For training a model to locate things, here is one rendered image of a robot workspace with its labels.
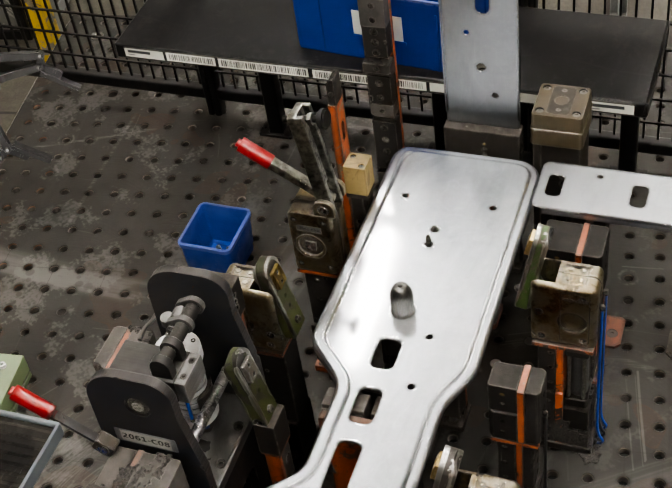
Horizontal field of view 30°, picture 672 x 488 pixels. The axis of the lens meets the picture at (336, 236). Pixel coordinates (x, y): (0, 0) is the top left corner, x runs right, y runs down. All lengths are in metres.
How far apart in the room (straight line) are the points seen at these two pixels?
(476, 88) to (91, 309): 0.77
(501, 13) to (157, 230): 0.82
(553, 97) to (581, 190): 0.16
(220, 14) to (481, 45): 0.55
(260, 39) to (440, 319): 0.68
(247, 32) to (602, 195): 0.69
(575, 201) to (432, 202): 0.20
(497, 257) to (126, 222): 0.85
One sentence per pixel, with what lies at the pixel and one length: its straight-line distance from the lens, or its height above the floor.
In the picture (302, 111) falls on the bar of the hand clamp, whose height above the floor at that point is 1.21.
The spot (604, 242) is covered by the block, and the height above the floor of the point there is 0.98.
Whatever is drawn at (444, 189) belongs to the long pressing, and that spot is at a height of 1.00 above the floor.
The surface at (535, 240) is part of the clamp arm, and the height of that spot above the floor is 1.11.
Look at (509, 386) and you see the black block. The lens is 1.60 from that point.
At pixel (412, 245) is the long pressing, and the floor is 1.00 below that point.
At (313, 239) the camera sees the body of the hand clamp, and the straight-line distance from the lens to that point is 1.79.
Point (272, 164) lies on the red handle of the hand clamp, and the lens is 1.74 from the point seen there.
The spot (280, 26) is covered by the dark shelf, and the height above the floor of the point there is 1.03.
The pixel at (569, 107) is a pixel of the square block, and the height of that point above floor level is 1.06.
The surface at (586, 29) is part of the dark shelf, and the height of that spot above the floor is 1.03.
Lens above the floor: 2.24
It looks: 44 degrees down
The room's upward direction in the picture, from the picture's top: 9 degrees counter-clockwise
